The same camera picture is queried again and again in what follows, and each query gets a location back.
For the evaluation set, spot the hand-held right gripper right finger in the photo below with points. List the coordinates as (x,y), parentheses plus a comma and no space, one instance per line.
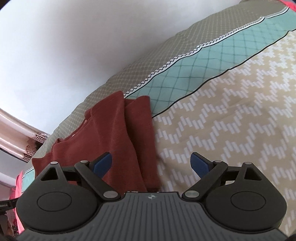
(200,164)

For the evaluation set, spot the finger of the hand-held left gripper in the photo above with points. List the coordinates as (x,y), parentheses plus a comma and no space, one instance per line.
(8,204)

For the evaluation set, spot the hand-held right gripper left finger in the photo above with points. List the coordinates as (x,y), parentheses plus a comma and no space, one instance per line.
(103,164)

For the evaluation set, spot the red long-sleeved sweater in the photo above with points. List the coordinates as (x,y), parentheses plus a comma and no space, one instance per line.
(115,139)

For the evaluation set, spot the pink cloth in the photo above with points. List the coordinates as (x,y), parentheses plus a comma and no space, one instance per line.
(17,192)

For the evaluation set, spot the patterned beige and teal blanket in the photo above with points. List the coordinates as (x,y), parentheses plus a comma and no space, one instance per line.
(219,104)

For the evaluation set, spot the pink embroidered curtain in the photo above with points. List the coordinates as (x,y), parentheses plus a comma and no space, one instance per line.
(16,136)

